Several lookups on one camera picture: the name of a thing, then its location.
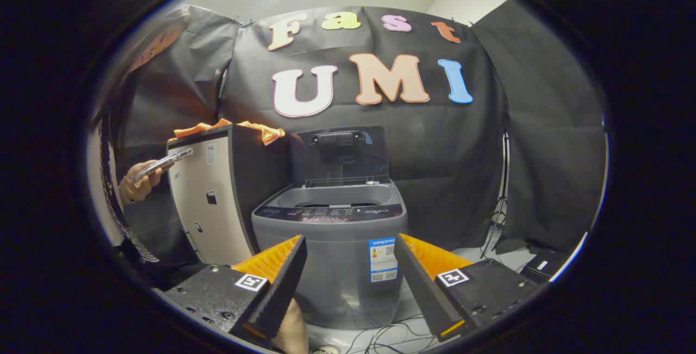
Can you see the metal backdrop stand pole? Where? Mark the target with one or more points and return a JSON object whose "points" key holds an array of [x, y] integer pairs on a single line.
{"points": [[222, 87]]}

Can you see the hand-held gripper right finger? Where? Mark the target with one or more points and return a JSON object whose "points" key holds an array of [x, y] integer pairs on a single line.
{"points": [[421, 289]]}

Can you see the orange shirt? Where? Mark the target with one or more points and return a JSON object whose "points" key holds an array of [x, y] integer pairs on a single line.
{"points": [[269, 132]]}

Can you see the black backdrop cloth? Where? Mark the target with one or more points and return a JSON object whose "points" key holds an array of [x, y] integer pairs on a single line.
{"points": [[435, 153]]}

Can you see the backdrop stand tripod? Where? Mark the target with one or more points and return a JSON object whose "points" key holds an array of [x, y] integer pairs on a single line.
{"points": [[505, 169]]}

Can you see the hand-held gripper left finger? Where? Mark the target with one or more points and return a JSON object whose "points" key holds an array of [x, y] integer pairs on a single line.
{"points": [[283, 283]]}

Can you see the smartphone in clear case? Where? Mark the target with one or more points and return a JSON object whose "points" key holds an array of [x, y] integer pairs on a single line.
{"points": [[163, 162]]}

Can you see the black box with white label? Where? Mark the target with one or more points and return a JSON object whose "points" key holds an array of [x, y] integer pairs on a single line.
{"points": [[546, 267]]}

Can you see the black and cream cabinet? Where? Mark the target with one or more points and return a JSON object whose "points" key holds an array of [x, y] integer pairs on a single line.
{"points": [[206, 207]]}

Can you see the grey washing machine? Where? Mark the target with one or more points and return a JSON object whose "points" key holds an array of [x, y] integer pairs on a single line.
{"points": [[337, 283]]}

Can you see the dark washing machine lid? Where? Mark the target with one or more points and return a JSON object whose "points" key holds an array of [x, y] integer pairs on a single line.
{"points": [[348, 163]]}

